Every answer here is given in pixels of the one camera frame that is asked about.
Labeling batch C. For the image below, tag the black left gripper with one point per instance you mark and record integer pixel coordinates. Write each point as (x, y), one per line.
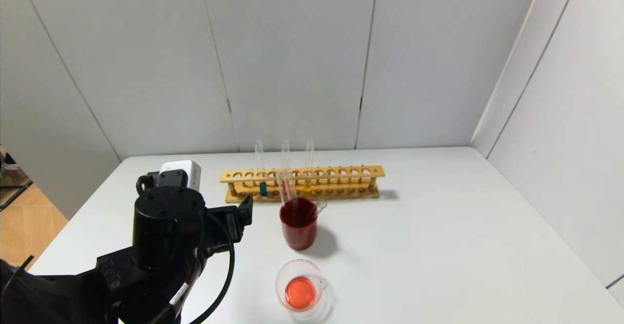
(233, 223)

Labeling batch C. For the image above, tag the test tube with blue pigment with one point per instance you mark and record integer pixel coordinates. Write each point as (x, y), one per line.
(263, 188)

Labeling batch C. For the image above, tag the test tube with red pigment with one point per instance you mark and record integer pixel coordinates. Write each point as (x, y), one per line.
(285, 158)
(287, 192)

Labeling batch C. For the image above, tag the orange and black left arm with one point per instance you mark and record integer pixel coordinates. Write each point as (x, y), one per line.
(73, 290)

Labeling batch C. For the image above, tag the empty glass test tube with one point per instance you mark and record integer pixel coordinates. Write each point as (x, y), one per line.
(299, 187)
(321, 206)

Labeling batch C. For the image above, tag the test tube with yellow pigment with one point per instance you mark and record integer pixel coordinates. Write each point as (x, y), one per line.
(307, 185)

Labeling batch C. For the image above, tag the wooden test tube rack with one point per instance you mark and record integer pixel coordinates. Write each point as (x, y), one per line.
(378, 170)

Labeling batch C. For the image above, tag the dark red plastic cup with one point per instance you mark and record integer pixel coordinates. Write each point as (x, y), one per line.
(298, 234)

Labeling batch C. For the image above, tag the clear glass beaker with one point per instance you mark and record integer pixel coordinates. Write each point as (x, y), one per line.
(301, 292)

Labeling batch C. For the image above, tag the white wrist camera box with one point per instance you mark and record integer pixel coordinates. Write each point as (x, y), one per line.
(187, 170)

